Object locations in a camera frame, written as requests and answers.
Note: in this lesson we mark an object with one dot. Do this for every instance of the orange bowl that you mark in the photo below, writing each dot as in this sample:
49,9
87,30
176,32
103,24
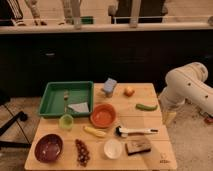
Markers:
103,116

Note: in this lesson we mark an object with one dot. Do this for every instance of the green plastic tray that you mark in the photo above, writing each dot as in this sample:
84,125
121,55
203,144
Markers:
52,102

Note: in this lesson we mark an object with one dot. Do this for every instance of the white small bowl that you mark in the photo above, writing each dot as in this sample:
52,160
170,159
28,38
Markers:
113,149

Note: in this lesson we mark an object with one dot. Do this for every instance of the dark red bowl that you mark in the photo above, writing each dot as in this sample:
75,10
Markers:
48,148

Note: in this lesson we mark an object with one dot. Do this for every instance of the black chair base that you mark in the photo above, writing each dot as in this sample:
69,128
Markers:
20,116

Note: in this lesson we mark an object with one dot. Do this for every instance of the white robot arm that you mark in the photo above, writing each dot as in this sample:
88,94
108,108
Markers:
187,83

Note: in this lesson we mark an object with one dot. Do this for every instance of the small green cup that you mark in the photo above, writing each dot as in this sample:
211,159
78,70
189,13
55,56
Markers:
66,122

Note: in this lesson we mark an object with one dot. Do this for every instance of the small fork in tray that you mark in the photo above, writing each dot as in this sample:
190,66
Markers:
66,96

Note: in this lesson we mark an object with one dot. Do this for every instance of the dark red grape bunch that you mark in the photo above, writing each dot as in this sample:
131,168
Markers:
83,152

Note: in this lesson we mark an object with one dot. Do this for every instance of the green cucumber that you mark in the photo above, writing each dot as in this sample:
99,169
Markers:
146,108

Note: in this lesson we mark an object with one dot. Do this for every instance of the brown sponge block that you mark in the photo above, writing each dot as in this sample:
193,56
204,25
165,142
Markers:
137,146

